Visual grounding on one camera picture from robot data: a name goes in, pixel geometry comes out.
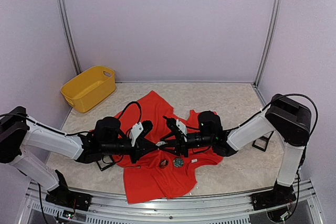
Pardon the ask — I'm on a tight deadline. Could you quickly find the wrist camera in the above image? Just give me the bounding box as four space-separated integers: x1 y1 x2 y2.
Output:
129 120 153 147
163 116 187 136

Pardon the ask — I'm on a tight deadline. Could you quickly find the black brooch box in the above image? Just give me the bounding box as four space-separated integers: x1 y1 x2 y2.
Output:
96 161 116 172
252 131 274 152

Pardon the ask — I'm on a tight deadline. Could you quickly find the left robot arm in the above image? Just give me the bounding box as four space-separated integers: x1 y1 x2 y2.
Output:
1 106 158 211

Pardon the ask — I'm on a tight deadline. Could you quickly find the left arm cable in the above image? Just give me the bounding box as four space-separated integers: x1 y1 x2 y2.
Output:
0 101 142 163

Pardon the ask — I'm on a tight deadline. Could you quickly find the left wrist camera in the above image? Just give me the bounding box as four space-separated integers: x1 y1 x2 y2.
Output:
129 120 153 147

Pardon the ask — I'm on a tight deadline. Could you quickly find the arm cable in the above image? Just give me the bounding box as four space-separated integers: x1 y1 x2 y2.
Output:
0 101 142 163
162 93 318 154

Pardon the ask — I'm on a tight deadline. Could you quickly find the left aluminium frame post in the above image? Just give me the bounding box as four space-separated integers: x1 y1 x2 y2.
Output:
57 0 82 75

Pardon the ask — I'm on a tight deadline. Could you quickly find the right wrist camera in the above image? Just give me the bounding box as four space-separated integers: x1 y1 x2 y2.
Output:
163 116 187 136

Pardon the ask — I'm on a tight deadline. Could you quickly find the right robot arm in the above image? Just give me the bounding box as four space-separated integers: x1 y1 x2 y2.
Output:
159 94 316 210

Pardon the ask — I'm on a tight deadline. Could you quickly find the red t-shirt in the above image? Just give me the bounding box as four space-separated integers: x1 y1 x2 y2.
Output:
111 91 222 204

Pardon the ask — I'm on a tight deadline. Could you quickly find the aluminium frame post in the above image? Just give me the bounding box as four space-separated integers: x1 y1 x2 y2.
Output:
254 0 281 89
57 0 82 75

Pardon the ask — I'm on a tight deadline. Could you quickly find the green blue round brooch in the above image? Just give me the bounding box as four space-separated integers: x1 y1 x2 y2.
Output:
173 157 184 168

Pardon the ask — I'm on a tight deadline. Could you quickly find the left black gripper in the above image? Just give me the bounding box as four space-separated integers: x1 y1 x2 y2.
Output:
101 137 158 164

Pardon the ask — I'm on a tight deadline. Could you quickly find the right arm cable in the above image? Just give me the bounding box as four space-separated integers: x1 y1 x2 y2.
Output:
162 93 318 154

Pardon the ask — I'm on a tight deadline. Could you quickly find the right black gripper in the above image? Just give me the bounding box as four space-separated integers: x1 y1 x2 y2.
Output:
158 131 214 158

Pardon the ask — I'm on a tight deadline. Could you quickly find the orange blue round brooch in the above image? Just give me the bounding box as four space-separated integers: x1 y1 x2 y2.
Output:
159 159 169 169

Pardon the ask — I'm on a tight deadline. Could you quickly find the yellow plastic basket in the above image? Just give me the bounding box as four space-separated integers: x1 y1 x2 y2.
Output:
60 66 116 113

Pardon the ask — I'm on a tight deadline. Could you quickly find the front aluminium rail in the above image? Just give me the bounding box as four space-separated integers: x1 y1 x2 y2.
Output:
15 180 326 224

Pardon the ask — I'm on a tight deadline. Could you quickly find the right aluminium frame post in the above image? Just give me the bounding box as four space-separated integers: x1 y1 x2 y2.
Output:
254 0 281 89

